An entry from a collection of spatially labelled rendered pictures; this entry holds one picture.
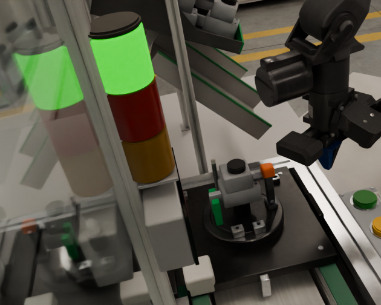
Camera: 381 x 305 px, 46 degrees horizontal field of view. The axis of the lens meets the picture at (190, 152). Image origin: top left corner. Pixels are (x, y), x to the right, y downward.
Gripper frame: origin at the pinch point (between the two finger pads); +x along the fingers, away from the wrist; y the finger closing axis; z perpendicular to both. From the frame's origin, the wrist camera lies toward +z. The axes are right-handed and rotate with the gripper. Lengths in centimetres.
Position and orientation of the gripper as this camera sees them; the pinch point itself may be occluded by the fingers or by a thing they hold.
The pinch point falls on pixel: (327, 151)
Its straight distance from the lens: 75.2
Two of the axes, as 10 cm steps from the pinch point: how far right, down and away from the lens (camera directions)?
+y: 7.2, -5.0, 4.8
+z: 6.7, 3.3, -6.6
